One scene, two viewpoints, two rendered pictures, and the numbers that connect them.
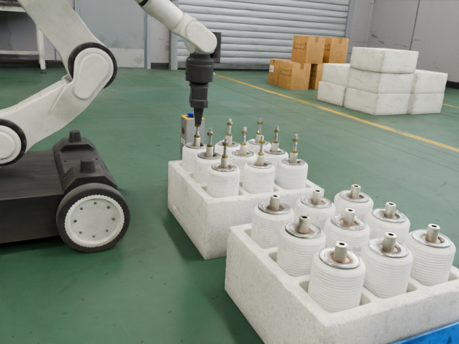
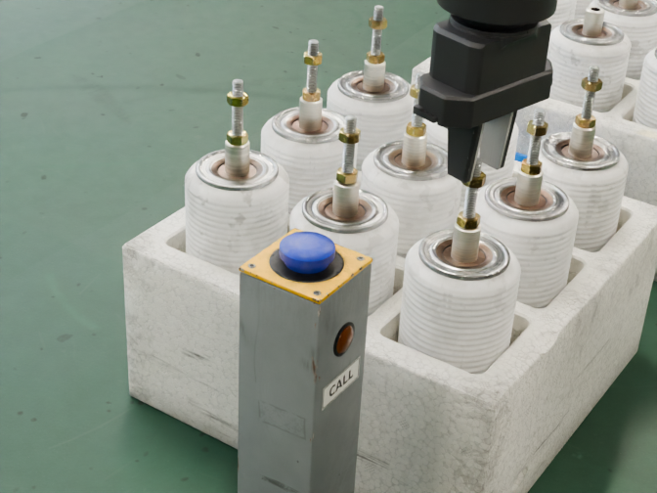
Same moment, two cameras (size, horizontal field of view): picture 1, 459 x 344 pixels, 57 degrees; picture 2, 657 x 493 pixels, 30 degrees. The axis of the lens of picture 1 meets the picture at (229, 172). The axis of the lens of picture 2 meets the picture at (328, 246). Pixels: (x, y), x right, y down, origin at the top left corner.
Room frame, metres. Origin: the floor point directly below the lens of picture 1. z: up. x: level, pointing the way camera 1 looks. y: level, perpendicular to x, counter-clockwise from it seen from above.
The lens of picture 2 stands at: (1.95, 0.78, 0.79)
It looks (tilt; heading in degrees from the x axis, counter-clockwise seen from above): 32 degrees down; 237
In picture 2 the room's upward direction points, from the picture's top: 3 degrees clockwise
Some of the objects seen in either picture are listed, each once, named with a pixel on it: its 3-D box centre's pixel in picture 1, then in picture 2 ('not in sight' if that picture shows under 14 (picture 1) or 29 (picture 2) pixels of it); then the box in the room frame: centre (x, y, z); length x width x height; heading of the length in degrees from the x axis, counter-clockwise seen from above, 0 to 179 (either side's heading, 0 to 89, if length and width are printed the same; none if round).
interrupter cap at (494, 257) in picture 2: (197, 145); (463, 254); (1.38, 0.12, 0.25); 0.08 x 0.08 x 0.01
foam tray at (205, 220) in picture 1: (239, 198); (400, 302); (1.33, -0.04, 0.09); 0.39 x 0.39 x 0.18; 25
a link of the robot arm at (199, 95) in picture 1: (199, 86); (490, 25); (1.38, 0.11, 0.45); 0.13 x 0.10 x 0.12; 10
